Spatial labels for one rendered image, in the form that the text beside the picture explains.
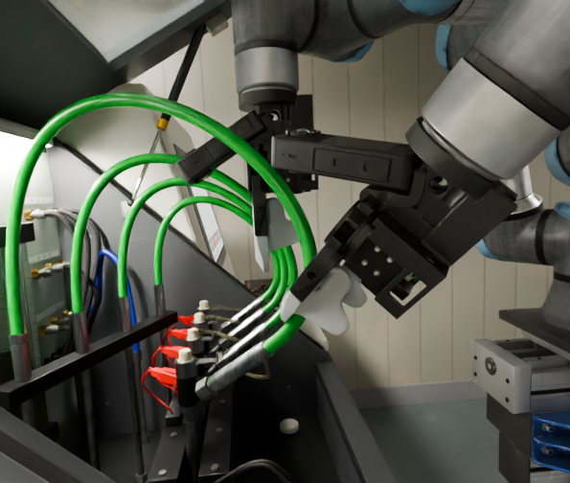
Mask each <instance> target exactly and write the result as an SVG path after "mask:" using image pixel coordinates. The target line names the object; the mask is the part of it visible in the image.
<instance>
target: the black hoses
mask: <svg viewBox="0 0 570 483"><path fill-rule="evenodd" d="M79 213H80V210H79V209H69V210H57V211H45V212H44V216H45V217H48V216H54V217H56V218H57V219H59V220H60V221H61V222H62V223H63V224H64V225H65V227H66V228H67V230H68V231H69V233H70V235H71V238H72V241H73V237H74V232H75V230H74V228H73V226H72V225H71V223H70V222H69V221H68V220H67V219H66V218H65V217H64V216H63V215H66V216H68V217H69V218H71V219H72V220H73V221H74V222H75V223H77V219H78V217H77V216H75V215H74V214H79ZM88 223H89V224H90V225H91V227H92V228H93V230H94V232H95V236H96V254H95V262H94V267H93V272H92V277H91V279H90V278H89V276H90V266H91V241H90V236H89V233H88V231H87V229H86V231H85V235H84V239H85V270H84V272H83V271H81V278H82V279H83V286H82V302H83V310H84V311H85V316H86V322H87V318H88V314H89V311H90V307H91V303H92V298H93V294H94V295H95V302H94V307H93V310H92V312H91V314H90V317H89V320H88V324H87V333H88V336H89V334H90V331H91V328H92V325H93V322H94V319H95V316H96V313H97V311H98V308H99V304H100V293H99V291H98V289H97V287H96V280H97V275H98V270H99V264H100V257H99V252H100V251H101V247H102V241H101V234H100V230H99V228H98V227H97V225H96V223H95V222H94V221H93V220H92V219H91V218H89V220H88ZM66 269H71V265H70V264H66V265H64V266H63V270H66ZM88 285H89V291H88V295H87V290H88ZM86 296H87V300H86ZM85 302H86V304H85ZM57 329H58V331H59V332H61V331H68V333H67V337H66V341H65V343H64V344H63V346H62V349H61V348H58V349H57V353H52V354H51V360H50V359H49V358H48V357H47V358H45V360H44V365H46V364H48V363H50V362H52V361H55V360H56V359H59V358H61V357H65V356H67V355H69V354H71V353H73V352H75V351H76V348H75V339H74V331H73V324H72V314H71V318H70V323H69V326H67V325H64V326H59V327H58V328H57Z"/></svg>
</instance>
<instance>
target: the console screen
mask: <svg viewBox="0 0 570 483"><path fill-rule="evenodd" d="M173 146H174V150H175V153H176V155H181V156H183V155H185V154H186V153H187V152H185V151H184V150H182V149H181V148H180V147H178V146H177V145H176V144H173ZM187 188H188V191H189V194H190V197H192V196H208V193H207V190H204V189H201V188H196V187H192V186H187ZM193 206H194V211H195V214H196V217H197V220H198V223H199V226H200V229H201V232H202V235H203V238H204V241H205V243H206V246H207V249H208V252H209V255H210V258H211V259H212V260H213V261H215V262H216V263H217V264H218V265H220V266H221V267H223V264H224V260H225V257H226V254H227V252H226V249H225V246H224V243H223V239H222V236H221V234H220V231H219V228H218V225H217V220H216V217H215V213H214V210H213V207H212V204H207V203H196V204H193Z"/></svg>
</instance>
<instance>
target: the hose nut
mask: <svg viewBox="0 0 570 483"><path fill-rule="evenodd" d="M207 378H208V377H205V378H204V379H202V380H200V381H199V382H197V383H196V387H195V391H194V392H195V393H196V395H197V396H198V397H199V398H200V400H201V401H208V400H209V399H211V398H212V397H214V396H215V395H217V394H218V392H216V393H214V392H212V391H211V390H210V389H209V388H208V385H207Z"/></svg>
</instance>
